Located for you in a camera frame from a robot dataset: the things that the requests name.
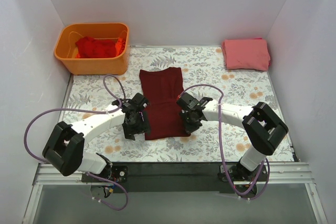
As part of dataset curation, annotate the bright red t shirt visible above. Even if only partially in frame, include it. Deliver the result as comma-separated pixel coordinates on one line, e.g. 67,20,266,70
75,37,117,59

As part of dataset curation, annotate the folded pink t shirt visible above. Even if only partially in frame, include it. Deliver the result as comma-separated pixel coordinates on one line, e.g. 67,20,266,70
222,38,271,71

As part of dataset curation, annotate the floral patterned table mat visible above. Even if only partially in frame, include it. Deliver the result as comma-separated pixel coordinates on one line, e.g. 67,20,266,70
61,47,279,162

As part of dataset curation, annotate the orange plastic bin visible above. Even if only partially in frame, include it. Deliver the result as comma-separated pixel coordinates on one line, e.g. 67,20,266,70
54,23,130,75

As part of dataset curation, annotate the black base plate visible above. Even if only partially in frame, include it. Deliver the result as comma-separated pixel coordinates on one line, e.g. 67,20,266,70
81,161,268,200

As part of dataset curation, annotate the dark red t shirt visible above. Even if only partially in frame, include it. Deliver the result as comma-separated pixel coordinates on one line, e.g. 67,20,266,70
139,67,190,141

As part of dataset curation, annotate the orange t shirt in bin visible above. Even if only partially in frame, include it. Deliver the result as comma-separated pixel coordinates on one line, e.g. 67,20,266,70
115,31,127,56

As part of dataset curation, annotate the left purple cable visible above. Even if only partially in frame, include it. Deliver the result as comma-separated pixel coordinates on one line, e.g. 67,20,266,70
24,74,130,211

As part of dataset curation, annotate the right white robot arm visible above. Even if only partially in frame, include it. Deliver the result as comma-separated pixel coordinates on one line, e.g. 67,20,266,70
176,93,289,181

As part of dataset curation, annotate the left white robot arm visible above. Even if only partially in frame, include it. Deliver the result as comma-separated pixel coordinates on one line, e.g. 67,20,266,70
43,93,151,182

